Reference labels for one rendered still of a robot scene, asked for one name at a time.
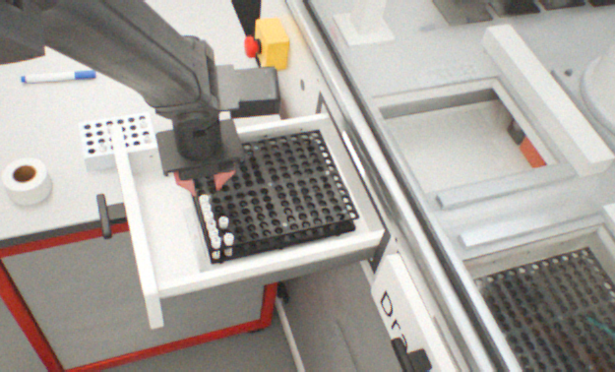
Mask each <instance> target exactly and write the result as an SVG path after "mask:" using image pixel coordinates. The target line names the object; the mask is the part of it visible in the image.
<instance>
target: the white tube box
mask: <svg viewBox="0 0 615 372"><path fill-rule="evenodd" d="M142 119H145V120H147V124H148V126H147V128H145V129H144V128H141V124H140V121H141V120H142ZM109 124H112V125H113V126H118V125H120V126H121V128H122V132H123V138H124V142H125V147H126V148H127V147H133V146H138V145H144V144H145V142H144V137H145V136H146V135H147V134H148V135H150V137H151V143H156V141H155V137H154V129H153V125H152V122H151V119H150V115H149V112H148V111H145V113H139V114H131V115H125V116H118V117H112V118H105V119H98V120H92V121H86V122H79V127H80V134H81V141H82V147H83V153H84V160H85V163H86V167H87V170H88V172H89V171H95V170H100V169H105V168H111V167H117V166H116V164H117V163H116V158H115V153H114V149H113V144H112V139H111V135H110V133H108V130H107V126H108V125H109ZM99 143H105V146H106V147H107V151H105V152H100V151H99V148H98V144H99Z"/></svg>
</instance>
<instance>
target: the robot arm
mask: <svg viewBox="0 0 615 372"><path fill-rule="evenodd" d="M45 46H47V47H49V48H51V49H53V50H55V52H56V51H57V53H59V54H61V55H63V56H66V57H68V58H70V59H72V60H74V61H76V62H78V63H80V64H82V65H84V66H86V67H88V68H90V69H92V70H94V71H96V72H98V73H100V74H102V75H104V76H106V77H108V78H110V79H112V80H114V81H116V82H118V83H120V84H122V85H124V86H126V88H128V89H131V90H133V91H135V92H136V93H138V94H139V95H140V96H141V97H142V98H143V99H144V101H145V102H146V104H147V105H148V106H150V107H152V108H154V114H155V115H157V116H160V117H163V118H165V119H168V120H171V123H172V128H173V129H170V130H164V131H159V132H156V133H155V140H156V145H157V150H158V155H160V161H161V166H162V170H163V174H164V175H165V176H169V175H168V173H171V172H173V174H174V179H175V183H176V185H177V186H179V187H181V188H183V189H186V190H188V191H190V192H191V193H192V195H193V196H196V191H195V187H194V183H193V179H194V178H199V177H204V176H210V175H214V176H215V186H216V189H217V190H218V191H219V190H220V188H221V187H222V185H223V184H224V183H225V182H226V180H227V179H229V178H230V177H231V176H232V175H233V174H234V173H235V163H234V161H235V160H238V159H239V158H240V162H242V161H243V160H244V153H243V149H242V146H241V143H240V140H239V135H238V132H237V129H236V126H235V123H234V120H232V119H242V118H253V116H263V115H274V114H279V112H280V92H279V84H278V76H277V68H276V66H265V67H254V68H241V69H234V65H233V64H222V65H216V64H215V54H214V50H213V49H212V48H211V45H210V44H209V43H208V42H207V41H206V40H205V39H199V38H198V37H197V36H195V35H182V34H181V33H180V32H179V31H177V30H175V29H174V28H173V27H172V26H171V25H170V24H169V23H168V22H167V21H166V20H165V19H164V18H163V17H162V16H161V15H159V14H158V13H157V11H156V10H155V9H154V8H153V7H152V6H151V5H150V4H149V3H148V2H147V1H146V0H0V65H4V64H12V63H18V62H23V61H28V60H33V59H37V58H40V57H44V56H46V55H45ZM221 111H229V113H230V119H225V120H220V121H219V114H220V112H221Z"/></svg>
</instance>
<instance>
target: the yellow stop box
mask: <svg viewBox="0 0 615 372"><path fill-rule="evenodd" d="M255 41H257V43H258V52H256V53H257V55H258V58H259V60H260V62H261V65H262V67H265V66H276V68H277V69H278V70H283V69H285V68H286V60H287V52H288V44H289V43H290V40H288V37H287V35H286V33H285V31H284V29H283V27H282V25H281V22H280V20H279V18H278V17H272V18H263V19H258V20H257V21H256V34H255Z"/></svg>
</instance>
